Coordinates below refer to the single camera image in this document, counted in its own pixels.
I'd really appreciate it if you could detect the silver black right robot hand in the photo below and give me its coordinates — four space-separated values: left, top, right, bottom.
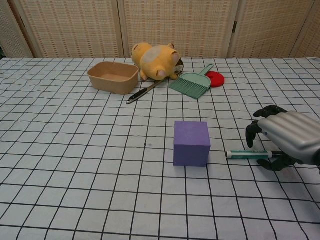
245 105 320 172

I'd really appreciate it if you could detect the green white tube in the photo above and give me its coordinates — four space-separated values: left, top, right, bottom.
225 149 284 160

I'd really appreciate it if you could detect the purple foam cube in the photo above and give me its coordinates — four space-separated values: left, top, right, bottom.
173 120 211 167

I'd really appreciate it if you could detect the red round disc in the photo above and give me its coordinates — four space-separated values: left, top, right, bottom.
205 70 226 89

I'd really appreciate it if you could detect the green dustpan with brush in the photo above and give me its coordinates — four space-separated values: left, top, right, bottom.
168 63 214 100

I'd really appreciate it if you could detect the yellow plush toy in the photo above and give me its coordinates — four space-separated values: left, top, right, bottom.
131 42 185 82

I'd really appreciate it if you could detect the woven folding screen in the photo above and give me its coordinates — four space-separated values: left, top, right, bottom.
0 0 320 59

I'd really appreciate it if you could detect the brown paper box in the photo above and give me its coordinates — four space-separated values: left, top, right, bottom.
87 61 140 96

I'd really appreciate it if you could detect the checkered white tablecloth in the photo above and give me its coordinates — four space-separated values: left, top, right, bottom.
0 57 320 240

